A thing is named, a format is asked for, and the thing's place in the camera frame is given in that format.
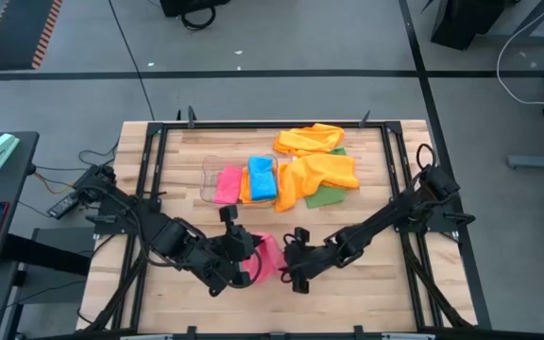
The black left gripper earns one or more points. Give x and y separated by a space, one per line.
227 255

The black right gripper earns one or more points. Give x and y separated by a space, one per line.
307 262

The pink microfiber towel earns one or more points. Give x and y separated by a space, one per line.
269 257
228 185

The orange microfiber towel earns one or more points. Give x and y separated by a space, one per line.
310 139
314 172
243 189

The blue microfiber towel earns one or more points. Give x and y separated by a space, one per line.
262 179

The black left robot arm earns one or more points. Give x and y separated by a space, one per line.
168 236

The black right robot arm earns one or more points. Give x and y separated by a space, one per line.
395 212

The green microfiber towel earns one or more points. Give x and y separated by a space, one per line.
324 197

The clear plastic bin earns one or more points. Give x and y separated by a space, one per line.
208 179

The black power adapter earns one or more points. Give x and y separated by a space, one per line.
59 208

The grey table foot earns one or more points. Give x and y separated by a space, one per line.
541 162

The black equipment on stand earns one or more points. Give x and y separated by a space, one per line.
465 19

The black orange-striped floor mat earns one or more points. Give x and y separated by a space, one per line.
14 33

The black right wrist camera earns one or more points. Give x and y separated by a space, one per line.
301 235

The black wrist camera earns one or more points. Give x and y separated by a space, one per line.
301 235
228 215

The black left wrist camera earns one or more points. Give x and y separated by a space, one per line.
228 215

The black frame clamp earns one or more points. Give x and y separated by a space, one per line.
191 332
364 119
359 331
191 118

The black aluminium table frame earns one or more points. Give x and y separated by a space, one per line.
272 125

